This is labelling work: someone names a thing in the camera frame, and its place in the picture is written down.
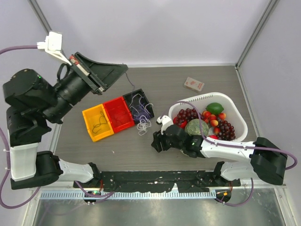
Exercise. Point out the green lime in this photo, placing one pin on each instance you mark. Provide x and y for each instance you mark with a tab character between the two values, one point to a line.
215	108

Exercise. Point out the white plastic basket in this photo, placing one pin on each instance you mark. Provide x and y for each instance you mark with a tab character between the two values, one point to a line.
234	117

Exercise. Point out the yellow plastic bin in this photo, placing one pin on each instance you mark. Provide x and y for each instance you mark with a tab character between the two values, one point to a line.
97	123

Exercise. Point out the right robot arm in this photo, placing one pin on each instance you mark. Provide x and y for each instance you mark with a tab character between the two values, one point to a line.
259	159

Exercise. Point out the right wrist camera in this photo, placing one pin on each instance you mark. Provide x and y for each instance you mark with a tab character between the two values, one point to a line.
164	121

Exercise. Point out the dark red grape bunch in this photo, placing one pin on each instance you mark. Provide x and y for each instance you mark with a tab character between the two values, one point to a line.
186	115

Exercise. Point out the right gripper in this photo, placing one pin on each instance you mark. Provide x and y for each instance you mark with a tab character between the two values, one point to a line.
158	137

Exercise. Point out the slotted cable duct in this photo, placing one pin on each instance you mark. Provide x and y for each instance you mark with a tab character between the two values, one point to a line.
174	194

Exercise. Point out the black plastic bin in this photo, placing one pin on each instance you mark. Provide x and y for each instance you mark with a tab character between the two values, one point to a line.
138	105

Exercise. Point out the red plastic bin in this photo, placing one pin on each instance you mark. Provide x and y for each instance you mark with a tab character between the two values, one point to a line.
119	115

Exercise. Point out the green cantaloupe melon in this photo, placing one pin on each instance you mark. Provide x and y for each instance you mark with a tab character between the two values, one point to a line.
193	127

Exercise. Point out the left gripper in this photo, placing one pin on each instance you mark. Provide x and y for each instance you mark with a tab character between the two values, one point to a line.
105	75

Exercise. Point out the red white card box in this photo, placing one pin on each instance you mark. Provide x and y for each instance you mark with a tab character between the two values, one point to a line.
193	85

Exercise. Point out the red apple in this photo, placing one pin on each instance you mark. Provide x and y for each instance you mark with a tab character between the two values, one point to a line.
213	136

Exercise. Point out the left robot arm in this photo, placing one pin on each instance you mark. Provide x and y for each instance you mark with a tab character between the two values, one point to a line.
34	104

